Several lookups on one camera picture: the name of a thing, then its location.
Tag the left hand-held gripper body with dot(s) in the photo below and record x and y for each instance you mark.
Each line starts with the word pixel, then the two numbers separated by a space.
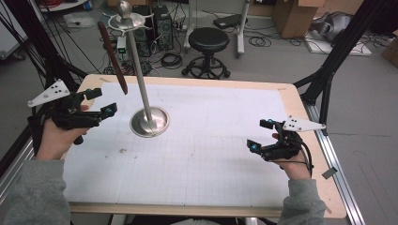
pixel 67 114

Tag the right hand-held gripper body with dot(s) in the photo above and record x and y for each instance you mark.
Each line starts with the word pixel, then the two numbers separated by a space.
pixel 283 148

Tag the brown wooden spoon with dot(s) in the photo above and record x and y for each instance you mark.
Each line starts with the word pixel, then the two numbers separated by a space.
pixel 114 59

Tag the metal utensil stand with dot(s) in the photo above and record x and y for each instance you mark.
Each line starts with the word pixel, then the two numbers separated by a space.
pixel 141 82

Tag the person's right hand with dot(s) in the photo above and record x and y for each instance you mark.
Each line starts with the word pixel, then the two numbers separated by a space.
pixel 295 168

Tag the person's left hand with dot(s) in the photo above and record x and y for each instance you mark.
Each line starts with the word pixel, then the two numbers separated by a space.
pixel 54 142

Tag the white grid mat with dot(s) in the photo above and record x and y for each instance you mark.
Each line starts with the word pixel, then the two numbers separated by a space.
pixel 203 140

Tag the small grey tag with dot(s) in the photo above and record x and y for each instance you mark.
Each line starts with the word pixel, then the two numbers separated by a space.
pixel 329 172

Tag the white box with green display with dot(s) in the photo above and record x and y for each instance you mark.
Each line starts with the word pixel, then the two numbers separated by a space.
pixel 121 47

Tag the black computer tower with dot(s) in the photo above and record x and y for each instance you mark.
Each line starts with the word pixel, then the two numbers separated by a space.
pixel 162 28

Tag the black round stool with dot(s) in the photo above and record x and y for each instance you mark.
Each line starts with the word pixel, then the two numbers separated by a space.
pixel 209 40

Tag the large cardboard box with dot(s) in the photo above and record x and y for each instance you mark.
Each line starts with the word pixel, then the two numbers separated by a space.
pixel 294 18

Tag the black flat case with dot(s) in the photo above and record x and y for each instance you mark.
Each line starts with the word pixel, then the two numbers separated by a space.
pixel 226 21

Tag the white flat board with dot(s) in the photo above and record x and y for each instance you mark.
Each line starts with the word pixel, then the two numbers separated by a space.
pixel 359 50

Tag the grey bag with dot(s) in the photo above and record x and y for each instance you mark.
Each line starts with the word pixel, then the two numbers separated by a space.
pixel 336 25

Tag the small cardboard box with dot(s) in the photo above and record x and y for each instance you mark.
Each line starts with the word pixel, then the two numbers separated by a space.
pixel 391 50

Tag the aluminium frame rail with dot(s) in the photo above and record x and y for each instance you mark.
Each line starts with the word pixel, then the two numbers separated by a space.
pixel 339 175
pixel 12 178

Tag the black metal frame strut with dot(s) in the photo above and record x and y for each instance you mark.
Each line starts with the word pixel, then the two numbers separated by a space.
pixel 341 47
pixel 40 53

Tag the white stand post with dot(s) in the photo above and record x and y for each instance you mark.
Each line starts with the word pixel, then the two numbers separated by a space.
pixel 241 34

